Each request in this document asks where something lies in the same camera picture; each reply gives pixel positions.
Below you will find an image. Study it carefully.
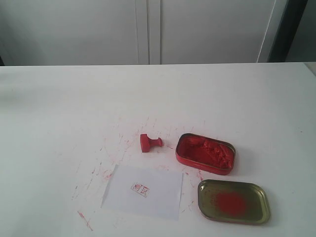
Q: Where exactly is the white cabinet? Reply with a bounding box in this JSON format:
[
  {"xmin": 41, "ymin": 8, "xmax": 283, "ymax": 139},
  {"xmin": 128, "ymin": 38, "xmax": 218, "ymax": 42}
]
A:
[{"xmin": 0, "ymin": 0, "xmax": 286, "ymax": 66}]

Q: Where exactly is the dark vertical post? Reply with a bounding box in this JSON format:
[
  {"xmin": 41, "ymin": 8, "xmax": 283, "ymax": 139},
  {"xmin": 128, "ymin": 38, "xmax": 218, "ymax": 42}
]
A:
[{"xmin": 267, "ymin": 0, "xmax": 308, "ymax": 63}]

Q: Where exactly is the white paper sheet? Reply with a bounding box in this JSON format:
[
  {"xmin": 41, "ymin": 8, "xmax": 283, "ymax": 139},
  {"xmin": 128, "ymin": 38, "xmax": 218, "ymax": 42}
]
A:
[{"xmin": 101, "ymin": 165, "xmax": 183, "ymax": 220}]

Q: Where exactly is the red ink pad tin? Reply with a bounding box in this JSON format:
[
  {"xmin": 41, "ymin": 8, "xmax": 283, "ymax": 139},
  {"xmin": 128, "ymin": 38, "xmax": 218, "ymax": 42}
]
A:
[{"xmin": 175, "ymin": 133, "xmax": 236, "ymax": 175}]

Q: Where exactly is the gold tin lid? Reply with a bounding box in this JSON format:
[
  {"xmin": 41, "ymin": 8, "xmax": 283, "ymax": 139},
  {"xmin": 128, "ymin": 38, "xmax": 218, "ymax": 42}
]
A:
[{"xmin": 197, "ymin": 179, "xmax": 271, "ymax": 225}]

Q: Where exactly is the red stamp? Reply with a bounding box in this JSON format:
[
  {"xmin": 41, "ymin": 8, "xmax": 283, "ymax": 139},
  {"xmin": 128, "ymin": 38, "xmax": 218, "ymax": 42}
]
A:
[{"xmin": 140, "ymin": 134, "xmax": 163, "ymax": 153}]

